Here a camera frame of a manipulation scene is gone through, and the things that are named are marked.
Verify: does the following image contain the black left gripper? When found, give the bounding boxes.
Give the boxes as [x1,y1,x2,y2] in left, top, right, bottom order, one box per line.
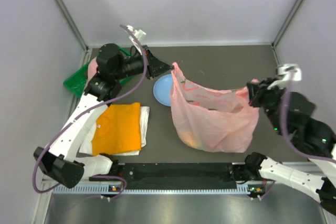
[113,45,174,81]

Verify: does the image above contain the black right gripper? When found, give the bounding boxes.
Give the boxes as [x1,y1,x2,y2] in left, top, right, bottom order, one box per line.
[245,77,285,135]

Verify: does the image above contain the pink plastic bag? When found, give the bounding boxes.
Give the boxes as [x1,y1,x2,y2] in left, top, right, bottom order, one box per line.
[170,62,259,153]

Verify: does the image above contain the orange green mango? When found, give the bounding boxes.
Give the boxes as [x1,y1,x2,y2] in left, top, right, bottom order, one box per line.
[180,131,202,150]

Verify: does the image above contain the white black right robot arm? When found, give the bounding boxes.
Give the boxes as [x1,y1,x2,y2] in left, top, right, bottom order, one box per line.
[244,78,335,215]

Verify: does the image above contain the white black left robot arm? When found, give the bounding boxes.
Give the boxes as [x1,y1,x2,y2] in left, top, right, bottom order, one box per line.
[34,44,174,188]

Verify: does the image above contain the blue fruit plate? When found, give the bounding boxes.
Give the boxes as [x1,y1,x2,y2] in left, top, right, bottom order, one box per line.
[153,74,173,106]

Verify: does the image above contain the pink baseball cap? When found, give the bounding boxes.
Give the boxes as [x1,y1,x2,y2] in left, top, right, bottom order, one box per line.
[87,58,98,81]

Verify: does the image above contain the green plastic bin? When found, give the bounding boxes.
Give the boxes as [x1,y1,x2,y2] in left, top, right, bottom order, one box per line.
[64,43,131,101]

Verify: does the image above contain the orange folded cloth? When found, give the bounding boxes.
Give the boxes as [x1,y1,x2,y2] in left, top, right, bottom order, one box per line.
[91,102,142,155]

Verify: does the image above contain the white folded cloth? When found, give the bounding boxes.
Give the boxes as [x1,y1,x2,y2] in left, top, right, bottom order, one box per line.
[79,105,150,156]

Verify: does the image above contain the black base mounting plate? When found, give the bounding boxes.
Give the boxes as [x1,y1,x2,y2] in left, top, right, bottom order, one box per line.
[88,162,263,190]

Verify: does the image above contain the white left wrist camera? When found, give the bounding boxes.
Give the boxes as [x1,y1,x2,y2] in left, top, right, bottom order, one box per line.
[126,25,146,51]

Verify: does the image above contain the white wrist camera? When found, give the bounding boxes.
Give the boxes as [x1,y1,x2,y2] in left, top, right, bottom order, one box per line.
[267,63,302,90]
[126,25,146,51]

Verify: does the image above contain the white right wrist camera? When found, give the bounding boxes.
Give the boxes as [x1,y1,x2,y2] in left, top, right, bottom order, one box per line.
[267,63,302,90]

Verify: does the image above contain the grey slotted cable duct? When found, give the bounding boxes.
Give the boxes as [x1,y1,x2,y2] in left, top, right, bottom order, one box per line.
[52,183,250,195]

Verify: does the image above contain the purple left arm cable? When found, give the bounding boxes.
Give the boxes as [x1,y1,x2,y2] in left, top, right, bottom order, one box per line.
[32,24,148,201]

